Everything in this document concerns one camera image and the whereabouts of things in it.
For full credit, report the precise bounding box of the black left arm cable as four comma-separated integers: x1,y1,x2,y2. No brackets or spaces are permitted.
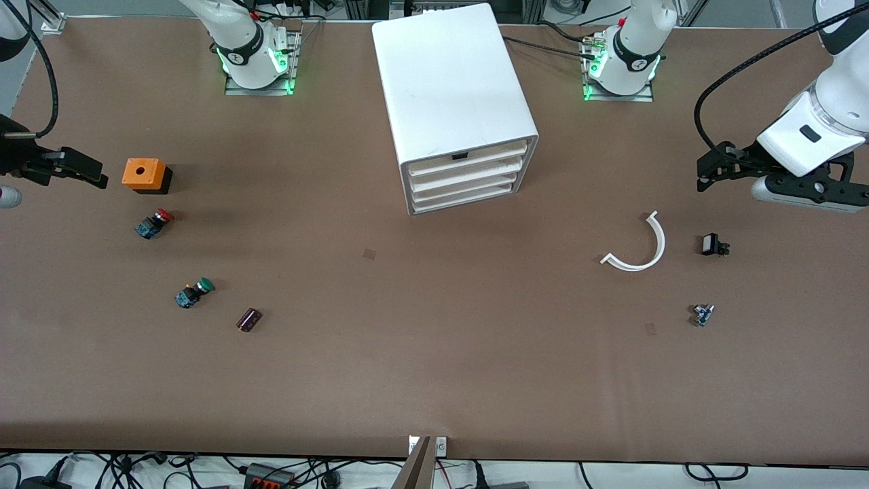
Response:
694,3,869,164

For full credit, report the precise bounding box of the white curved plastic part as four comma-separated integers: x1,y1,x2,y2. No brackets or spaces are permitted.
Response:
600,211,667,272

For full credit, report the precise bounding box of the brown wooden beam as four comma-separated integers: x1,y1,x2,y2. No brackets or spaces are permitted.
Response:
392,436,435,489

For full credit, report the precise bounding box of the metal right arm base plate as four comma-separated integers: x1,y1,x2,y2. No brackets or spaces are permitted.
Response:
224,24,303,97

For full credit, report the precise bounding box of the black cable on table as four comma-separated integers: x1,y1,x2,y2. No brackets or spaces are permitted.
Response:
504,35,593,60

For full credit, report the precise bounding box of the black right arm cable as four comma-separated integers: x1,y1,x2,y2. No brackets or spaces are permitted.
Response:
0,0,60,140

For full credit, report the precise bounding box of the white drawer with black slot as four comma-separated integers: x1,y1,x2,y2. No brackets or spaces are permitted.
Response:
406,141,529,179

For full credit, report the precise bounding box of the small white bracket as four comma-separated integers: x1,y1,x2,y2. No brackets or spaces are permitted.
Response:
407,436,449,457

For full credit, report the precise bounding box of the orange button enclosure box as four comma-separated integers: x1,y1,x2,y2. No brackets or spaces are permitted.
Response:
122,158,173,196

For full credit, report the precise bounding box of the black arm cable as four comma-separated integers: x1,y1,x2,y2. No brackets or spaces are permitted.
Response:
0,0,60,140
694,3,869,164

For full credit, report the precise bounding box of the green push button switch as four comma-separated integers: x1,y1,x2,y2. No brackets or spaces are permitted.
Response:
175,277,215,310

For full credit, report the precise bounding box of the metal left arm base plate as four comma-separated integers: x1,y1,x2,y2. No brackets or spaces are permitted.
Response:
583,34,657,103

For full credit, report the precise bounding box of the white drawer cabinet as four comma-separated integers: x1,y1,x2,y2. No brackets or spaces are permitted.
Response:
371,3,539,217

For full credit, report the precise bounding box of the plain white drawer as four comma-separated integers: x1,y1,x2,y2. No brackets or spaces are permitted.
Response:
407,153,528,192
410,179,527,214
409,166,528,203

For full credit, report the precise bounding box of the black power strip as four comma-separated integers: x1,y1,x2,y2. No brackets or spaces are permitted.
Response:
244,463,296,489

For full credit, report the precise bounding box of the red push button switch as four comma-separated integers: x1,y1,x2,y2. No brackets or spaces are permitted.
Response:
134,209,174,240

